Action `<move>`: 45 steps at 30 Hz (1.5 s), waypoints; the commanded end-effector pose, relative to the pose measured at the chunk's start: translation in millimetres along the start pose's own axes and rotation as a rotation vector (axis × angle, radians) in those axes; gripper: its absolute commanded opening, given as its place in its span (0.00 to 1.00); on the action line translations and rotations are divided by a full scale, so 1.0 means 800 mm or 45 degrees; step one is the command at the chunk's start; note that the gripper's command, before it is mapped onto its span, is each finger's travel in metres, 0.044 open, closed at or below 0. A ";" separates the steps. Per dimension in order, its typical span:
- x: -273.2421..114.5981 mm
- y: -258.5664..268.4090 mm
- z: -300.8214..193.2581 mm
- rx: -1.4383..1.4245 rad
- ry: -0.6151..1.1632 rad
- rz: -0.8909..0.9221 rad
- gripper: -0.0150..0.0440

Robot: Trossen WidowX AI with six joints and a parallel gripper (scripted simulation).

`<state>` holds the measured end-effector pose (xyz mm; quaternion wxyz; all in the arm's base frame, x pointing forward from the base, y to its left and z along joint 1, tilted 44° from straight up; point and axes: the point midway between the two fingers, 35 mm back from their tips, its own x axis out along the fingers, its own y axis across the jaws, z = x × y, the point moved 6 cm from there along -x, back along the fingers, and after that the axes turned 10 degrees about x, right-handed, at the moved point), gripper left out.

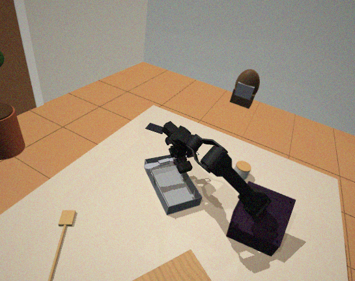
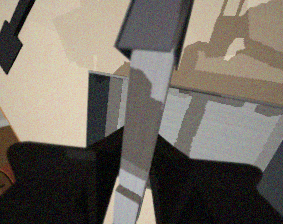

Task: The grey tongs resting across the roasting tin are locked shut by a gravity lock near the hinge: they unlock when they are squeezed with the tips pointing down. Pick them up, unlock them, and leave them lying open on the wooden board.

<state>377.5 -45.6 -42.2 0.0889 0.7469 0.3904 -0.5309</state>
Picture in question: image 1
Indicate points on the grey cylinder with tan top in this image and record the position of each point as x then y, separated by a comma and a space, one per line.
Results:
243, 169

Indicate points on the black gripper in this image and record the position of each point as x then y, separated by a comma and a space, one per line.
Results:
181, 162

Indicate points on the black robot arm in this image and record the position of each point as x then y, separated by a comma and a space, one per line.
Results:
218, 162

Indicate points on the wooden board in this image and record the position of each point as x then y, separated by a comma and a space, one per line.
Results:
185, 267

